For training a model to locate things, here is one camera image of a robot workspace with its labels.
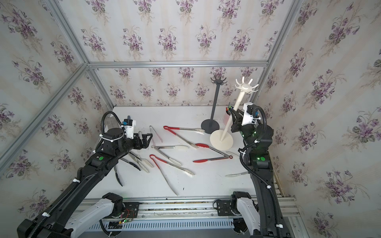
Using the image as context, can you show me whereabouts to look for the red tipped steel tongs right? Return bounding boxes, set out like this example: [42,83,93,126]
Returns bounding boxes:
[193,143,233,164]

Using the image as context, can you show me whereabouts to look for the pink pen cup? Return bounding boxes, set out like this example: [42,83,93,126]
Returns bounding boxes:
[223,106,234,127]

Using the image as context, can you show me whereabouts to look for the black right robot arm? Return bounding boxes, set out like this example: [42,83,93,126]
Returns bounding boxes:
[227,105,292,238]

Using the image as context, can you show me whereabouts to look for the red handled tongs rear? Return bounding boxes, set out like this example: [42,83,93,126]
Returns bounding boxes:
[163,125,206,149]

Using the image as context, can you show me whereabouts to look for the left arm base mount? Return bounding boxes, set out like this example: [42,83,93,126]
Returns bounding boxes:
[99,202,140,238]

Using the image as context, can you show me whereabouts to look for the red handled tongs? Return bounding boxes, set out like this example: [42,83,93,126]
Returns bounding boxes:
[149,154,195,196]
[163,125,206,149]

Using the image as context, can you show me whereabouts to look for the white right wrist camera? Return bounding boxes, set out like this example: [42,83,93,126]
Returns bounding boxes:
[242,102,258,126]

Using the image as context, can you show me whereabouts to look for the steel cream-tipped tongs left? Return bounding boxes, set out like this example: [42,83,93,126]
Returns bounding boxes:
[129,152,154,173]

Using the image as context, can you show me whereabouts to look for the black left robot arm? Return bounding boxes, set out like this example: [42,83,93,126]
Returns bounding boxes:
[17,128,152,238]

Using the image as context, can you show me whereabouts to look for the black tipped steel tongs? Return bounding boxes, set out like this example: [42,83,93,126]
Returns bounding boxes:
[113,158,141,186]

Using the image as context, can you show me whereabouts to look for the red handled tongs front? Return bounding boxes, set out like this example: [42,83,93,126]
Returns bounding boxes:
[149,154,195,196]

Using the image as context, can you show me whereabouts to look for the steel cream-tipped tongs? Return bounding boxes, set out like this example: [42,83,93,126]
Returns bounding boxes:
[152,145,189,166]
[129,152,154,173]

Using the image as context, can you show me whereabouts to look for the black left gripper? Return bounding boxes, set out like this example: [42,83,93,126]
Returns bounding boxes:
[114,131,152,160]

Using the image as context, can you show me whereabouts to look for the dark grey utensil rack stand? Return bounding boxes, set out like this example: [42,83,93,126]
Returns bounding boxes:
[201,76,227,134]

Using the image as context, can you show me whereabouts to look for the steel cream-tipped tongs centre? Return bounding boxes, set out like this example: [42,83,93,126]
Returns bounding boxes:
[152,145,189,166]

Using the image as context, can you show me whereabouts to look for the white utensil rack stand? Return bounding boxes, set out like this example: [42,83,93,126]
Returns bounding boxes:
[209,76,260,151]

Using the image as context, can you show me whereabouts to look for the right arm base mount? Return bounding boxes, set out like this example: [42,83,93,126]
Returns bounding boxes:
[213,199,238,217]

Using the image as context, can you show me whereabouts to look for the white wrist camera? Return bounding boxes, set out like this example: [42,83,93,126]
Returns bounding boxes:
[122,118,136,139]
[242,102,258,126]

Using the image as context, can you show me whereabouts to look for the grey stone block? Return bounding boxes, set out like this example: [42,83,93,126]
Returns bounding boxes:
[105,116,119,129]

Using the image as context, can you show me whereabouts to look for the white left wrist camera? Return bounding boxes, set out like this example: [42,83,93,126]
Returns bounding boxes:
[122,118,136,139]

